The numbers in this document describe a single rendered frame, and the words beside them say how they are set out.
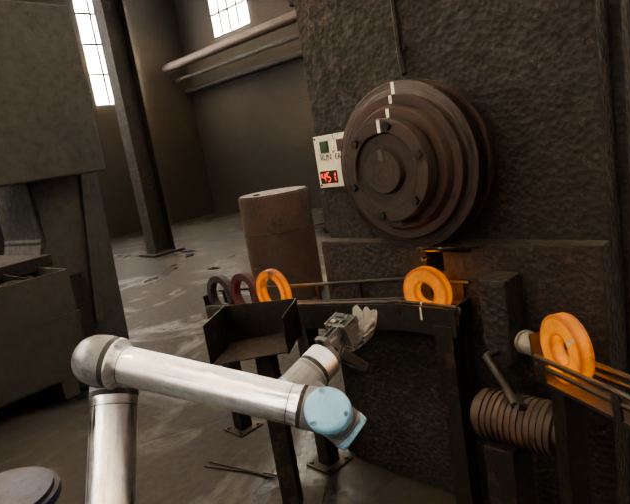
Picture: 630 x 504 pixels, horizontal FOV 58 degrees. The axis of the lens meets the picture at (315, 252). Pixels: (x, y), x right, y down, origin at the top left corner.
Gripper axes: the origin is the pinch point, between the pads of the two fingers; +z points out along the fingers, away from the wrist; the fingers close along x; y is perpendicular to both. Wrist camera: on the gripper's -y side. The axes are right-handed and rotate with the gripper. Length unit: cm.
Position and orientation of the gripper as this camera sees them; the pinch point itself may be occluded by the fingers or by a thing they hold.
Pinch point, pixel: (373, 315)
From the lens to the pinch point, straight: 153.4
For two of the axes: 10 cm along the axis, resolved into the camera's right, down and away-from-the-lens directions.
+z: 6.1, -5.3, 5.8
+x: -7.0, -0.2, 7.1
